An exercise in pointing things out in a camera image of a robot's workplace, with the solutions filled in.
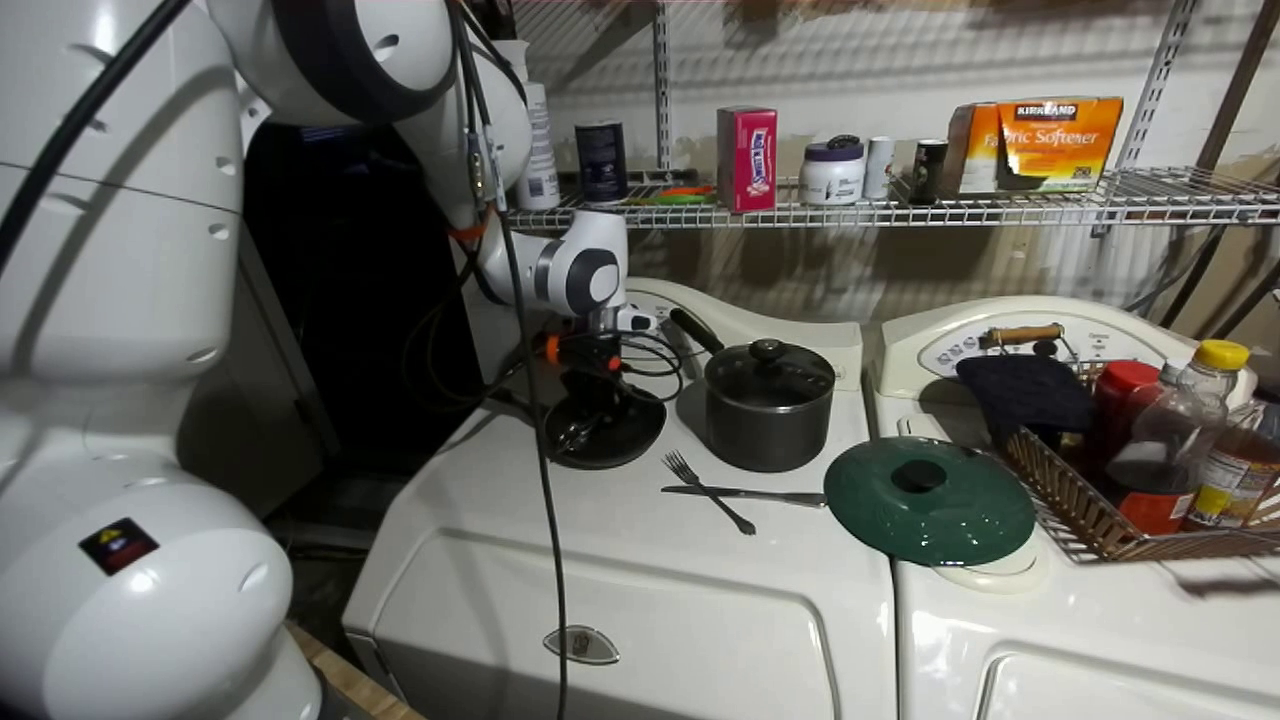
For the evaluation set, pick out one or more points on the white cup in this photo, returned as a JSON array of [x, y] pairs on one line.
[[877, 167]]

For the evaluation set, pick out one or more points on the orange softener box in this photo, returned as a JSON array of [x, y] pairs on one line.
[[1062, 137]]

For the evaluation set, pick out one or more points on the white dryer machine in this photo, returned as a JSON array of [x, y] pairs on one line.
[[1065, 624]]

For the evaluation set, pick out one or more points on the wooden board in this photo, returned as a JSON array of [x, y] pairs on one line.
[[349, 683]]

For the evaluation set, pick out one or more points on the black oven mitt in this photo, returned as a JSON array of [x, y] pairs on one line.
[[1024, 398]]

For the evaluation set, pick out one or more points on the dark glass pot lid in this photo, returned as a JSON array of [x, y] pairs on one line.
[[770, 374]]

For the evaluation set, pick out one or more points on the green round lid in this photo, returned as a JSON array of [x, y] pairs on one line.
[[931, 505]]

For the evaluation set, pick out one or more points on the tall white bottle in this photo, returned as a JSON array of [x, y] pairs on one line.
[[537, 155]]

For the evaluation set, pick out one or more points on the dark cylindrical can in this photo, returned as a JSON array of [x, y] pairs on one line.
[[600, 160]]

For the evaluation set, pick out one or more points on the grey cooking pot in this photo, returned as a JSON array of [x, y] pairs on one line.
[[766, 433]]

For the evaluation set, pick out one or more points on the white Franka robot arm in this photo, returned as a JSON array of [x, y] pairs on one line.
[[122, 333]]

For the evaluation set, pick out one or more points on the black frying pan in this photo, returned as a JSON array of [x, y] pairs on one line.
[[627, 433]]

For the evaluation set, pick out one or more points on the dark liquid plastic bottle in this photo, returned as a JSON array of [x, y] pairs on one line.
[[1153, 462]]

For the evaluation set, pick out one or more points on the yellow cap bottle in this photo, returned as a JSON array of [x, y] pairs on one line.
[[1233, 454]]

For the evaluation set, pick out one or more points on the small orange box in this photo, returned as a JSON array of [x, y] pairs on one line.
[[975, 148]]

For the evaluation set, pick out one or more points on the pink cardboard box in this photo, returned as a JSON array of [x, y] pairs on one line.
[[744, 160]]

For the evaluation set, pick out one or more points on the small dark jar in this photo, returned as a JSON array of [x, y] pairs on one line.
[[931, 169]]

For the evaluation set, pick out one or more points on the wicker basket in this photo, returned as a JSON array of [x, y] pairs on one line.
[[1085, 514]]

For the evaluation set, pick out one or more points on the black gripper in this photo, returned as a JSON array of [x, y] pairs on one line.
[[593, 348]]

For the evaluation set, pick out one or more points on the red lid jar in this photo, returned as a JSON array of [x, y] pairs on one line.
[[1121, 393]]

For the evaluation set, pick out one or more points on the silver table knife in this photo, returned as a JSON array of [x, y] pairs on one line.
[[775, 498]]

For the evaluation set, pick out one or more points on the white plastic jar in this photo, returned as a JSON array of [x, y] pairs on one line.
[[835, 169]]

